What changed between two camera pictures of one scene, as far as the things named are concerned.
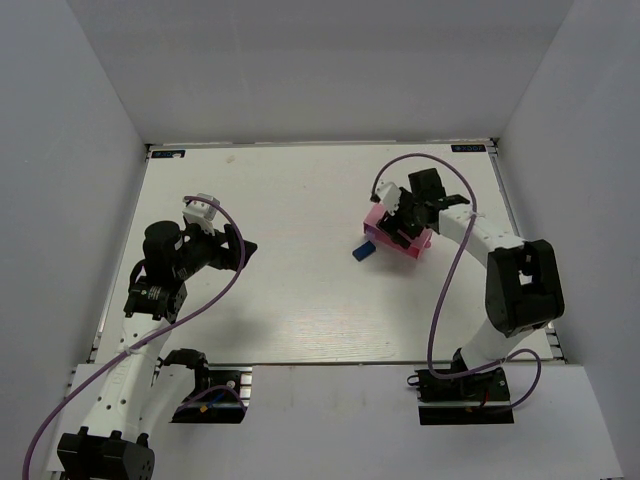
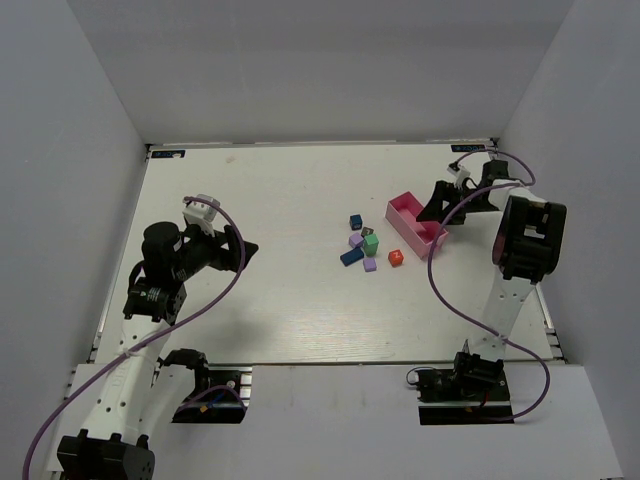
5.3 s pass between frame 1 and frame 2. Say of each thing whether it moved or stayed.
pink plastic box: moved
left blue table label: stayed
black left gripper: stayed
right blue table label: stayed
